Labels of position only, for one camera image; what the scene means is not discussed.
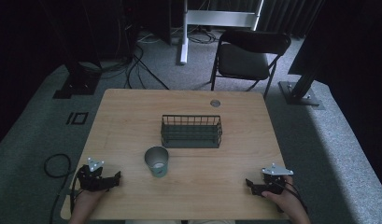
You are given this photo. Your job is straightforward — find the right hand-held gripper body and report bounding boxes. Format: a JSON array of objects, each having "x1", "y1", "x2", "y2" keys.
[{"x1": 261, "y1": 162, "x2": 295, "y2": 195}]

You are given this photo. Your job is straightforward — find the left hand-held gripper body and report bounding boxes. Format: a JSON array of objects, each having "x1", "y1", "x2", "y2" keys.
[{"x1": 76, "y1": 157, "x2": 111, "y2": 192}]

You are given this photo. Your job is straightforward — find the person's left hand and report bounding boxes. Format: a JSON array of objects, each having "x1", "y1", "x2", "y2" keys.
[{"x1": 73, "y1": 188, "x2": 107, "y2": 210}]

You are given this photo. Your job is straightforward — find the person's right hand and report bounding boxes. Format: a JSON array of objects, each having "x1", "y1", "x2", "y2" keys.
[{"x1": 261, "y1": 175, "x2": 305, "y2": 217}]

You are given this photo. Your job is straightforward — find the grey metal cup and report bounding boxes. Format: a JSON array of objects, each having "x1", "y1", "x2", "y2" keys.
[{"x1": 144, "y1": 146, "x2": 170, "y2": 179}]

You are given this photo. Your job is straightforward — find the black stand with bolted base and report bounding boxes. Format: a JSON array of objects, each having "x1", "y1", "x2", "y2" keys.
[{"x1": 277, "y1": 0, "x2": 342, "y2": 111}]

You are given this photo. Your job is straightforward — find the black folding chair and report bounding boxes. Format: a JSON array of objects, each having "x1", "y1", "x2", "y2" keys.
[{"x1": 209, "y1": 29, "x2": 292, "y2": 99}]

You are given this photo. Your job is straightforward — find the white metal stand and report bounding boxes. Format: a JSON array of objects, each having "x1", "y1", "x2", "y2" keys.
[{"x1": 178, "y1": 0, "x2": 265, "y2": 66}]

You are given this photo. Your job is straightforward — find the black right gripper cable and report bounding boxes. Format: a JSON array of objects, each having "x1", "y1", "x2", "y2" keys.
[{"x1": 276, "y1": 179, "x2": 308, "y2": 216}]

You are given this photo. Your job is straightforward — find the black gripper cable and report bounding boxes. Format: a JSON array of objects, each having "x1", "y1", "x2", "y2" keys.
[
  {"x1": 276, "y1": 179, "x2": 308, "y2": 216},
  {"x1": 43, "y1": 153, "x2": 78, "y2": 224}
]

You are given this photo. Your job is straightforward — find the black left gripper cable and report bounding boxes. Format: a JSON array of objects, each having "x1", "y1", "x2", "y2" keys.
[{"x1": 43, "y1": 153, "x2": 78, "y2": 224}]

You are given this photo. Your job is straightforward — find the dark wire basket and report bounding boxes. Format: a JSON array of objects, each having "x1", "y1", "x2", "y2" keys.
[{"x1": 160, "y1": 114, "x2": 223, "y2": 149}]

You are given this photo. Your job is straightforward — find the black floor cables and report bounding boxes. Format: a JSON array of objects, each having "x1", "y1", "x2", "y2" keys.
[{"x1": 85, "y1": 27, "x2": 218, "y2": 91}]

